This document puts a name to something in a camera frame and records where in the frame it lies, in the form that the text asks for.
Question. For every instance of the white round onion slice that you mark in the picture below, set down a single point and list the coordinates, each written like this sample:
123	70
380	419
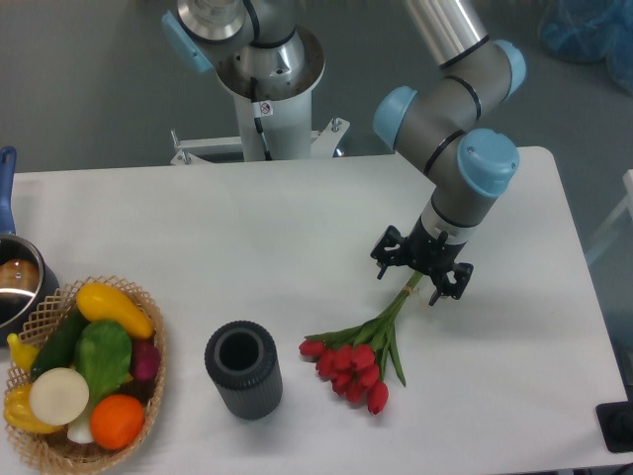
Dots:
59	396

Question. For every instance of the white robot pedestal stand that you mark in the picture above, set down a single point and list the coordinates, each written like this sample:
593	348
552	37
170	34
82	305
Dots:
268	130

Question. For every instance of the green lettuce leaf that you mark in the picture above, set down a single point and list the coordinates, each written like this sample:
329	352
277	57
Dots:
102	357

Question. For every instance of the blue handled saucepan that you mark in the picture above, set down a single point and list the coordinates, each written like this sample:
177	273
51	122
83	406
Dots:
26	279

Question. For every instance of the white frame at right edge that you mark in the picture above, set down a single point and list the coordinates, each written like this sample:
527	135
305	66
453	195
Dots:
613	225

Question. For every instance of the orange fruit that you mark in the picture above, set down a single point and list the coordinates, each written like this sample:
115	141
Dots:
116	421

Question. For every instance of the red tulip bouquet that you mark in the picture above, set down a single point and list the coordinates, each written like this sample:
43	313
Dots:
354	360

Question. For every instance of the green cucumber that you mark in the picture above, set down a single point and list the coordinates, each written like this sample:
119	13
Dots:
59	348

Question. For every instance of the yellow bell pepper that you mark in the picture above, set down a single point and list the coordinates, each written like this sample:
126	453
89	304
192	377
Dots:
18	412

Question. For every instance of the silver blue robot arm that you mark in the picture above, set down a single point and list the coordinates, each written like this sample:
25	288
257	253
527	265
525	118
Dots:
270	65

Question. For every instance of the black device at table edge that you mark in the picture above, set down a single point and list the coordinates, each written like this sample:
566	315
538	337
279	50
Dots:
615	421

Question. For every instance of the yellow squash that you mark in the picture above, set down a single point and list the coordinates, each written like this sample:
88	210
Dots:
99	302

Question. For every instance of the woven wicker basket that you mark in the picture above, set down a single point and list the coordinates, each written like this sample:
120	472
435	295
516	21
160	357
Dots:
54	453

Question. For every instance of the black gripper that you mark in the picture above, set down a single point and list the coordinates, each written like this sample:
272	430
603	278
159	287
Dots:
432	256

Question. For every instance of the dark grey ribbed vase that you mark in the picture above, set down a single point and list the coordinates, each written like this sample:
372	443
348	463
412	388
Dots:
241	358

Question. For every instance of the purple red onion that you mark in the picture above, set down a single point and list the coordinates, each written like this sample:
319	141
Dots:
145	361

